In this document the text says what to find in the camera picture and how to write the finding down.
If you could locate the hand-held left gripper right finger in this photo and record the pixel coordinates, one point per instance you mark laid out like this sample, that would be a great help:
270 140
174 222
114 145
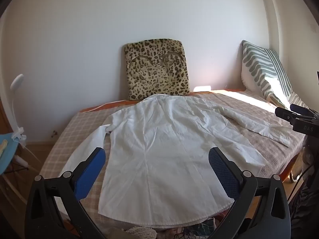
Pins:
224 176

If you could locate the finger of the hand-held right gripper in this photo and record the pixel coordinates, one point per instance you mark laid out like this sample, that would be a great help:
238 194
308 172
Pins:
286 114
300 109

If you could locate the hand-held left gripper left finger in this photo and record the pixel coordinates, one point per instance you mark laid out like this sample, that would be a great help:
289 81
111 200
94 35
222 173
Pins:
89 171

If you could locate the white shirt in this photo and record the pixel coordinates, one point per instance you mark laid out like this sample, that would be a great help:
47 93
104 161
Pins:
159 154

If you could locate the plaid blanket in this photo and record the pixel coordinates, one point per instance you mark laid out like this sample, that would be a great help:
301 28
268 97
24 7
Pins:
79 129

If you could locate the green striped pillow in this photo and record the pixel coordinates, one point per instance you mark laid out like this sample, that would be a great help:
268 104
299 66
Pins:
261 67

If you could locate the patterned cloth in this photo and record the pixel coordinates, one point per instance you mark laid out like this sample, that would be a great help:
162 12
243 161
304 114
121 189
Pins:
201 232

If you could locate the orange bed sheet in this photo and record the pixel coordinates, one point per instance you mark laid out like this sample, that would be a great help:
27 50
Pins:
112 105

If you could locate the blue chair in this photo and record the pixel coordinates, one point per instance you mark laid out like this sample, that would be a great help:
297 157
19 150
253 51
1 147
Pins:
7 161

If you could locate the beige fluffy cloth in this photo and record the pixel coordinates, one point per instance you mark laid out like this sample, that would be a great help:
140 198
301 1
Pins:
143 236

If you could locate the pale yellow cloth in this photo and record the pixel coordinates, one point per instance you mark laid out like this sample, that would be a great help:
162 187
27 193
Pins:
3 149

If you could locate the wooden door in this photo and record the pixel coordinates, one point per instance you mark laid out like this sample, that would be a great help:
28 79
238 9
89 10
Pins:
5 119

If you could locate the white clip desk lamp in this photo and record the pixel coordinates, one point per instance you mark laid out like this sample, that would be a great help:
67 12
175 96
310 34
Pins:
17 81

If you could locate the leopard print cushion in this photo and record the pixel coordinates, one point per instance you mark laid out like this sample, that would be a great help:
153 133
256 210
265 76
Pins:
154 74

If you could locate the wooden bed frame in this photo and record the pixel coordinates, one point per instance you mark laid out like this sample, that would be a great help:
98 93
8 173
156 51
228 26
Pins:
290 169

